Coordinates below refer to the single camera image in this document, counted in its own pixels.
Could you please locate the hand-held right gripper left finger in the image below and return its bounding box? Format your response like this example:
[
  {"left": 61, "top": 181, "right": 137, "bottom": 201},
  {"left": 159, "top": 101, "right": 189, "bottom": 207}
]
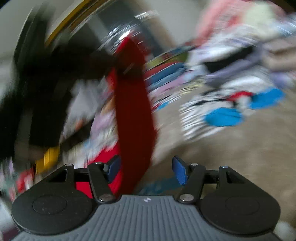
[{"left": 45, "top": 155, "right": 122, "bottom": 204}]

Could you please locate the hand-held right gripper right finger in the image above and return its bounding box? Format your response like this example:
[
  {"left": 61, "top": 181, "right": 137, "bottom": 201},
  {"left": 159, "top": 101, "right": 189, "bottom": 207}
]
[{"left": 172, "top": 156, "right": 248, "bottom": 204}]

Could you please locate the cartoon mouse printed blanket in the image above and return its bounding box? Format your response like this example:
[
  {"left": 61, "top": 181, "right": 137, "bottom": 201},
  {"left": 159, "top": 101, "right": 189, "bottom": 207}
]
[{"left": 136, "top": 46, "right": 296, "bottom": 234}]

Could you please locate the blue folded quilt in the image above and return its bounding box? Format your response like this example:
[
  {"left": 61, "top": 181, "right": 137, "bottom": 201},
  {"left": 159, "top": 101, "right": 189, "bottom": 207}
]
[{"left": 146, "top": 62, "right": 189, "bottom": 87}]

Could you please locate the lavender folded garment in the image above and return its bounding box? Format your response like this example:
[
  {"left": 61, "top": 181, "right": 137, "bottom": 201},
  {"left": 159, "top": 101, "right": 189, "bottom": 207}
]
[{"left": 203, "top": 51, "right": 296, "bottom": 90}]

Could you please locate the pink rolled quilt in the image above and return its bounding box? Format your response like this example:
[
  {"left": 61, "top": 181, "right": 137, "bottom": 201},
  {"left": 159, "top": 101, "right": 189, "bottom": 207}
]
[{"left": 199, "top": 0, "right": 250, "bottom": 49}]

